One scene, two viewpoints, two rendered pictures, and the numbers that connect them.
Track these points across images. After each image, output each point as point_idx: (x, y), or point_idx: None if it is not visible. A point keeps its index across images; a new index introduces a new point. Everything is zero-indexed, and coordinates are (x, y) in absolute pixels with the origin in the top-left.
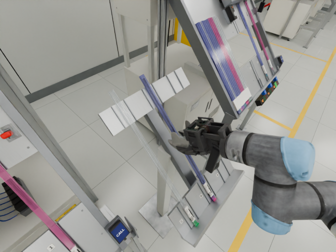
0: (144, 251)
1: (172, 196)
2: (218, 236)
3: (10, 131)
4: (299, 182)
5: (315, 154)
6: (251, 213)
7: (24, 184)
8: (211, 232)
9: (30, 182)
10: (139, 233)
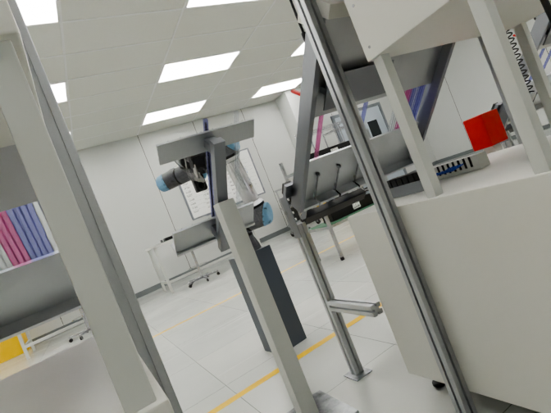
0: (351, 374)
1: None
2: (238, 409)
3: (296, 93)
4: (176, 169)
5: None
6: (205, 173)
7: (415, 188)
8: (243, 410)
9: (413, 194)
10: (357, 389)
